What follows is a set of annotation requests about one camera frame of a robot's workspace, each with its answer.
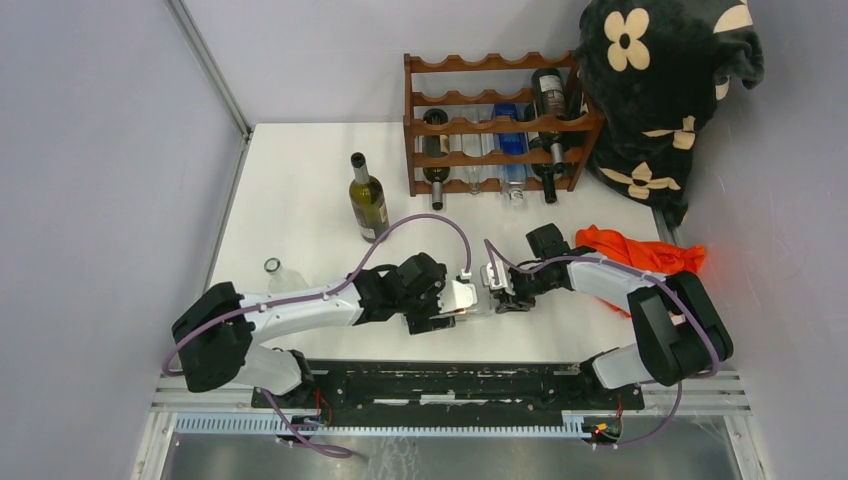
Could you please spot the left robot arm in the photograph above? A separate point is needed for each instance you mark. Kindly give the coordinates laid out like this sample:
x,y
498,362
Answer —
x,y
221,338

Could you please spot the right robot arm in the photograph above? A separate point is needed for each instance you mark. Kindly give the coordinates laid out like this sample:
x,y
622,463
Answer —
x,y
678,332

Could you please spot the black mounting rail base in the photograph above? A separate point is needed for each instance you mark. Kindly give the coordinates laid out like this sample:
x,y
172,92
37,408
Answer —
x,y
443,396

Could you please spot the clear bottle black cap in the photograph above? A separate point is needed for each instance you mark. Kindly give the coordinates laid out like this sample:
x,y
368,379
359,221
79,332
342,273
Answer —
x,y
484,308

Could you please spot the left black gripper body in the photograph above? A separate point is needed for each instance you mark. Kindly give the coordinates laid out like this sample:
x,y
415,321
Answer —
x,y
426,304

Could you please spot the black floral blanket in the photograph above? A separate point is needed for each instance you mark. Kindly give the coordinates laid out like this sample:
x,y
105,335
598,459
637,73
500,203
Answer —
x,y
658,71

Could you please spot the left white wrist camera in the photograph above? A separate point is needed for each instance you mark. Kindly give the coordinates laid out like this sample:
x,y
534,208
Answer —
x,y
459,295

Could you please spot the green wine bottle white label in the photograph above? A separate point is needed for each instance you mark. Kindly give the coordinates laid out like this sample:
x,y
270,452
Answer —
x,y
544,171

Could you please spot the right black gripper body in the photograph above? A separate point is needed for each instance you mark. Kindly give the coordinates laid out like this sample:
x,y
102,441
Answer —
x,y
527,286

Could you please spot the clear empty lying bottle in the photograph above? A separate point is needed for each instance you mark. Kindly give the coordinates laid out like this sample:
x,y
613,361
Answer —
x,y
282,279

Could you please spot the brown wooden wine rack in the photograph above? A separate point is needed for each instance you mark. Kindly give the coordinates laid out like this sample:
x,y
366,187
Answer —
x,y
591,122

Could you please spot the green wine bottle front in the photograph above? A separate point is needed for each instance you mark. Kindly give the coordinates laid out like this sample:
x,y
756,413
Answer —
x,y
436,146

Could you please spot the blue square bottle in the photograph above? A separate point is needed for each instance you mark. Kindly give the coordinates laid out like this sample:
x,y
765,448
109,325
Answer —
x,y
513,177

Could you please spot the small clear glass bottle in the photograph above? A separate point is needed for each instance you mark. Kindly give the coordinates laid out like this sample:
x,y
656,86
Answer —
x,y
472,146

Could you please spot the orange cloth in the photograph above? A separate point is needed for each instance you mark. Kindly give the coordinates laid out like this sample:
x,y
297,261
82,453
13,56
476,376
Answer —
x,y
656,256

